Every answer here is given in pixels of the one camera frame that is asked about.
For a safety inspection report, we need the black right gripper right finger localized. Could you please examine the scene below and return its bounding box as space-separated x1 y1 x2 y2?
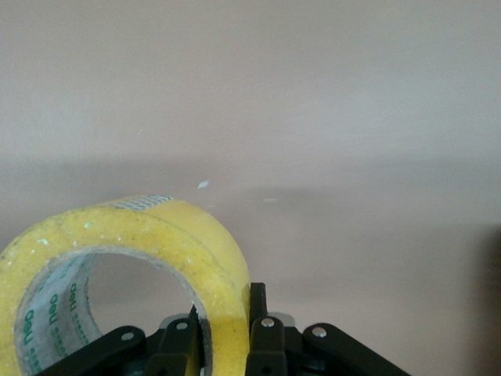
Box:
244 281 412 376

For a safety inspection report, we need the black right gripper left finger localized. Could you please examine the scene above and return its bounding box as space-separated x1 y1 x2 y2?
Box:
37 304 201 376

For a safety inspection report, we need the yellow packing tape roll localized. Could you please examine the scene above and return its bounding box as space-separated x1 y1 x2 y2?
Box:
0 193 251 376

